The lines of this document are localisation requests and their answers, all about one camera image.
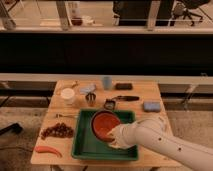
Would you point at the orange chili pepper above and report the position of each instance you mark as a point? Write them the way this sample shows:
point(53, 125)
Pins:
point(47, 149)

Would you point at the white plastic cup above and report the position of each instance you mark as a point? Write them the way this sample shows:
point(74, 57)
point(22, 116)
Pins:
point(68, 95)

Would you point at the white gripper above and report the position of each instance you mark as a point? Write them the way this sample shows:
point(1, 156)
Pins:
point(124, 136)

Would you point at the green plastic tray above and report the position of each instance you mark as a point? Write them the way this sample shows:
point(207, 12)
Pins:
point(86, 146)

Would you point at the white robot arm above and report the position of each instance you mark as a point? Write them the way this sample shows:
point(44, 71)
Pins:
point(150, 133)

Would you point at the black object on floor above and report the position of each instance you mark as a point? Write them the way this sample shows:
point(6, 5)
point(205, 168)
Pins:
point(15, 128)

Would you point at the blue sponge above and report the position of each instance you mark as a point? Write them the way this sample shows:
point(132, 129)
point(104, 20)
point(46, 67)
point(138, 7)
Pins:
point(152, 106)

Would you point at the small black square container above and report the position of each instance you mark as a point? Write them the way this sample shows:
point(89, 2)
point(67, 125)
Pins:
point(109, 104)

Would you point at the dark brown rectangular block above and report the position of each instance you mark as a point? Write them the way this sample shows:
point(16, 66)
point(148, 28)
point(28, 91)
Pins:
point(123, 86)

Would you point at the black-handled knife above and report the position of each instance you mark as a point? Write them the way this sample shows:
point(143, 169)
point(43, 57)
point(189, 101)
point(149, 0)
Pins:
point(126, 98)

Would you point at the blue translucent cup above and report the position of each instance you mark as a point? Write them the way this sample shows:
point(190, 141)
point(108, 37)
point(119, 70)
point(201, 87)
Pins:
point(107, 82)

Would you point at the metal cup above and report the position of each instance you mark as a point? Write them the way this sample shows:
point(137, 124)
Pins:
point(90, 99)

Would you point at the red-brown bowl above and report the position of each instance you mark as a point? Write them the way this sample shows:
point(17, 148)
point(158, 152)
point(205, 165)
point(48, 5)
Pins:
point(102, 123)

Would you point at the office chair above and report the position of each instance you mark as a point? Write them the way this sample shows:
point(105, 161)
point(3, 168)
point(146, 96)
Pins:
point(182, 9)

